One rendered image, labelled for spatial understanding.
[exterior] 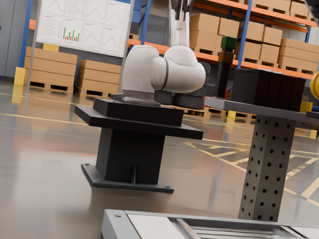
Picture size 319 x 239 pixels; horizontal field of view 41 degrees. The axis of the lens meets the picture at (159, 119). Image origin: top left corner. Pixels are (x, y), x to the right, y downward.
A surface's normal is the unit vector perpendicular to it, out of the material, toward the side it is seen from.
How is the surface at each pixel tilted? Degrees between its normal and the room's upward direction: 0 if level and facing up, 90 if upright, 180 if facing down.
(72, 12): 90
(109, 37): 90
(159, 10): 90
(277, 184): 90
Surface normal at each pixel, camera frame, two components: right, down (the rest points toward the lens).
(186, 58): 0.39, -0.28
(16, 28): 0.31, 0.12
